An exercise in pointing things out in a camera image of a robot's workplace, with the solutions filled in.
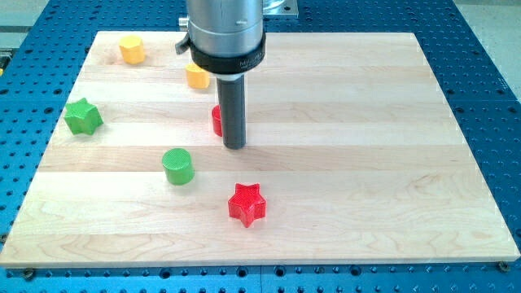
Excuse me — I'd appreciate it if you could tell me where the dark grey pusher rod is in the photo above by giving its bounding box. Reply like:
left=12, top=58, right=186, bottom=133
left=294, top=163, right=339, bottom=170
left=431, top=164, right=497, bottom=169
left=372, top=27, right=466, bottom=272
left=216, top=74, right=247, bottom=150

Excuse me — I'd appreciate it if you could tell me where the red cylinder block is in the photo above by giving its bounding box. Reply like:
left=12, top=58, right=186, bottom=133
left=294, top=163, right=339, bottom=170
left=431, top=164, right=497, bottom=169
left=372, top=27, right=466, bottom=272
left=211, top=105, right=223, bottom=137

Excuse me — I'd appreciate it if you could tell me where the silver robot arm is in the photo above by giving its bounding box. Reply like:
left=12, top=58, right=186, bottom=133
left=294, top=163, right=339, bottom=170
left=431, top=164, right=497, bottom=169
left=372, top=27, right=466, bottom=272
left=175, top=0, right=266, bottom=150

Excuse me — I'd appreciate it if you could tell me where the green cylinder block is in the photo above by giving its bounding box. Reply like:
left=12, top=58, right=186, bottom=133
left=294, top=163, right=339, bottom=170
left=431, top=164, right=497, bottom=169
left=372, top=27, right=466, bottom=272
left=162, top=148, right=195, bottom=186

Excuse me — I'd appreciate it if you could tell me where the yellow hexagon block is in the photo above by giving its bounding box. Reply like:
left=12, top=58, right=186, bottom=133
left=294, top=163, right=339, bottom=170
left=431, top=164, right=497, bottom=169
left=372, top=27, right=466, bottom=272
left=119, top=35, right=146, bottom=64

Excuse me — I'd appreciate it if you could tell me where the red star block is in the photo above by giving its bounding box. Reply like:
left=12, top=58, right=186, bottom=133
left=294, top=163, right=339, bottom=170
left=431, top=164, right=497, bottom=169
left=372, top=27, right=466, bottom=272
left=228, top=183, right=267, bottom=228

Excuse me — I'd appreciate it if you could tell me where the wooden board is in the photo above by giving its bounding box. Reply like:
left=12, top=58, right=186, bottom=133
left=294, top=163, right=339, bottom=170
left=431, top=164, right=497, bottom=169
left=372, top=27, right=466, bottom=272
left=1, top=32, right=519, bottom=268

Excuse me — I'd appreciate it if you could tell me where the green star block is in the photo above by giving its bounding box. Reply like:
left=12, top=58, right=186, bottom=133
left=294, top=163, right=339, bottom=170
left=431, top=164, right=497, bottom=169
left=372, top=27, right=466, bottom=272
left=64, top=98, right=103, bottom=135

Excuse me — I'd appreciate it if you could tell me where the silver mounting bracket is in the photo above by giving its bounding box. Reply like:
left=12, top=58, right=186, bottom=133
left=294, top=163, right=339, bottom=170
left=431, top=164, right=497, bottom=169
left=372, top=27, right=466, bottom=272
left=263, top=0, right=299, bottom=19

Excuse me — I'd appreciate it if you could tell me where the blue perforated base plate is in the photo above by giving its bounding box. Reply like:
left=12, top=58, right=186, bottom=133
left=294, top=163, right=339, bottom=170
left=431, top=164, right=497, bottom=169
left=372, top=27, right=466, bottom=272
left=1, top=0, right=520, bottom=292

